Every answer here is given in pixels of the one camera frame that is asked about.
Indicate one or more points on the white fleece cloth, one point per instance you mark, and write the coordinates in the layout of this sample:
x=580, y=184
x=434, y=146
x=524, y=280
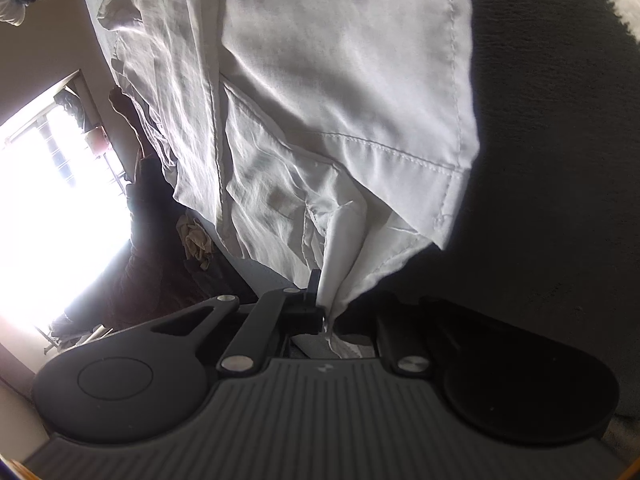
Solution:
x=625, y=0

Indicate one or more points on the folded white garment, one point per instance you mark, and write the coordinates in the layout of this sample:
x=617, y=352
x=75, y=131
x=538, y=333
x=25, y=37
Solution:
x=10, y=7

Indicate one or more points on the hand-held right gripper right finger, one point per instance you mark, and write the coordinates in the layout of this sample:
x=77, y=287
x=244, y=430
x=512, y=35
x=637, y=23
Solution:
x=395, y=335

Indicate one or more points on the white shirt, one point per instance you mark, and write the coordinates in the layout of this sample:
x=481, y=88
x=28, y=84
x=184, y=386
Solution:
x=325, y=85

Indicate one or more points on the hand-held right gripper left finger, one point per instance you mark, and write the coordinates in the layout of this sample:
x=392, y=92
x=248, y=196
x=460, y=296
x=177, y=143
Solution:
x=300, y=310

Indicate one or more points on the crumpled beige garment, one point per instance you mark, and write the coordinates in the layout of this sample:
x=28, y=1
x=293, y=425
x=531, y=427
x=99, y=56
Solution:
x=195, y=240

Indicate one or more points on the pink container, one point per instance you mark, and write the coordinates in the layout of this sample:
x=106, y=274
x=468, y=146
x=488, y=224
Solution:
x=97, y=141

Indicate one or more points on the dark clothes pile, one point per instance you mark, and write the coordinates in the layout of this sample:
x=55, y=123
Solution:
x=67, y=105

